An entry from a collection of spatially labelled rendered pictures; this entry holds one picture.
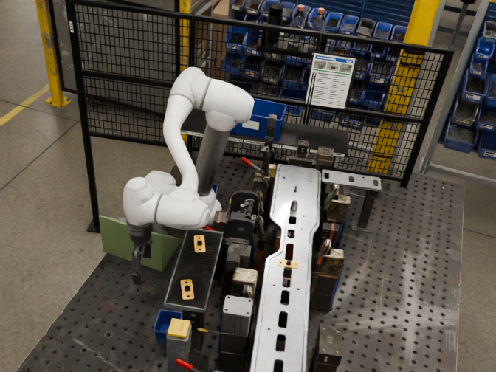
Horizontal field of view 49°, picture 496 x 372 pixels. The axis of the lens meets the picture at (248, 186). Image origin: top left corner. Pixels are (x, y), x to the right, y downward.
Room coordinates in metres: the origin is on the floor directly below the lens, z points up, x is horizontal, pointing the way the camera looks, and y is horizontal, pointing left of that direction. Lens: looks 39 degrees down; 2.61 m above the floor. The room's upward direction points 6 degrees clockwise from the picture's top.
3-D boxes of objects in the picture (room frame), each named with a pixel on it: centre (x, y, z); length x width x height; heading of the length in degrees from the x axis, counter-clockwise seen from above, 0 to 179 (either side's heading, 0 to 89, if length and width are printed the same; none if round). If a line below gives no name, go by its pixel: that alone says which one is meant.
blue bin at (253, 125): (2.42, 0.01, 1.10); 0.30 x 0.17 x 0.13; 81
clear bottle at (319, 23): (2.62, -0.26, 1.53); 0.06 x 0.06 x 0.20
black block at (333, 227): (1.77, -0.38, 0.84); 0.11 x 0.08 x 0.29; 87
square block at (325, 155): (2.24, -0.37, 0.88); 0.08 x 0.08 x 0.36; 87
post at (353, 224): (2.11, -0.61, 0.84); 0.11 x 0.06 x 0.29; 87
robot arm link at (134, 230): (1.36, 0.36, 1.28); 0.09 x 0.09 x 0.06
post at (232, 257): (1.43, 0.02, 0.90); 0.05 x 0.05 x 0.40; 87
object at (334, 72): (2.52, -0.35, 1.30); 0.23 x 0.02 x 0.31; 87
